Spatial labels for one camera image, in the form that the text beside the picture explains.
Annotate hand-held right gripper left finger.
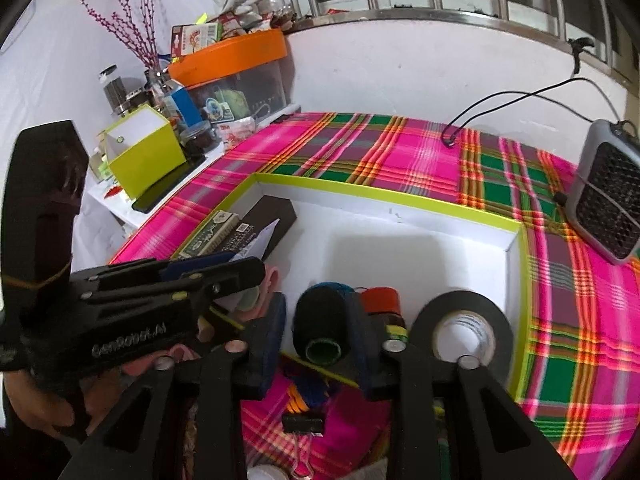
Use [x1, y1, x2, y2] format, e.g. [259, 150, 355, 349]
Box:
[57, 291, 288, 480]

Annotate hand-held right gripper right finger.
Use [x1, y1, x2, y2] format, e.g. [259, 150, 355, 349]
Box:
[347, 292, 578, 480]

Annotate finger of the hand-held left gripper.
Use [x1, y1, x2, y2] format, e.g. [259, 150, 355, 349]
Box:
[70, 252, 243, 291]
[82, 257, 267, 318]

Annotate green and white small box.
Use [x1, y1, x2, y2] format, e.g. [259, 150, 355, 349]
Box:
[175, 210, 246, 261]

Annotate pink clip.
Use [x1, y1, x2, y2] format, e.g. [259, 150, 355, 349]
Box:
[257, 266, 282, 311]

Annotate black thread spool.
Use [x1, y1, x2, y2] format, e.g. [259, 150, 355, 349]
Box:
[292, 282, 351, 366]

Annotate brown bottle yellow-green label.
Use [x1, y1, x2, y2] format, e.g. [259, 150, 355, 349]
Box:
[360, 287, 408, 341]

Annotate dark brown long box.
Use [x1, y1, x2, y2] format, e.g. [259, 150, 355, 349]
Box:
[220, 196, 297, 261]

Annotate shallow yellow-green box tray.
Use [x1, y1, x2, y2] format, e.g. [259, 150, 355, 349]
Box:
[170, 172, 530, 403]

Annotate black tape roll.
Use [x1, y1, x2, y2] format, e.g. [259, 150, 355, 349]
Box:
[410, 290, 515, 391]

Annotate person's left hand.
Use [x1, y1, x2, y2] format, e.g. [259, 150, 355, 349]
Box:
[2, 360, 126, 438]

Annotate blue and orange yarn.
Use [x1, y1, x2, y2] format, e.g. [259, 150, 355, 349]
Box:
[282, 362, 331, 413]

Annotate black binder clip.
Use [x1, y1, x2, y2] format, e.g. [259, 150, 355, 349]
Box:
[281, 412, 325, 435]

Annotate white side table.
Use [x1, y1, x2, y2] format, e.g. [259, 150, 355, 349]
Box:
[82, 102, 301, 241]

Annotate tall yellow-green box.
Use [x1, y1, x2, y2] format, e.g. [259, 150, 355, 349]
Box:
[102, 105, 187, 201]

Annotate round clear plastic container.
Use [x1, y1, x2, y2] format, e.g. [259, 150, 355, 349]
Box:
[179, 121, 217, 158]

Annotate white round cap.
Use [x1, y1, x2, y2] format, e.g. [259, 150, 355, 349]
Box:
[245, 464, 288, 480]

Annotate small red and white pack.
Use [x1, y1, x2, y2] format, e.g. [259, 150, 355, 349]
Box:
[215, 116, 256, 146]

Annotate blue carton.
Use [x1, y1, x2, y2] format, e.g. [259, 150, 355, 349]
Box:
[164, 82, 203, 128]

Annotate glass jar with black lid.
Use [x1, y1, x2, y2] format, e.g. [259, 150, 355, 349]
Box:
[97, 65, 138, 113]

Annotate orange lidded clear storage bin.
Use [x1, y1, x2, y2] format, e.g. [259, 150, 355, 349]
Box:
[167, 29, 290, 123]

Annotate red and white package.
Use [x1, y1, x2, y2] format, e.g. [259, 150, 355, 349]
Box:
[170, 22, 223, 58]

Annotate pink flower branches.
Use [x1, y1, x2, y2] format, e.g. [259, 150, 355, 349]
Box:
[75, 0, 161, 71]

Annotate grey small heater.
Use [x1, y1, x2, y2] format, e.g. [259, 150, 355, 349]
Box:
[564, 119, 640, 266]

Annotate black clamp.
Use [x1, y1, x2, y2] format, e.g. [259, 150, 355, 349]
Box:
[567, 36, 596, 76]

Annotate black cable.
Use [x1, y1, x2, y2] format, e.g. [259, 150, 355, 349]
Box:
[440, 77, 623, 150]

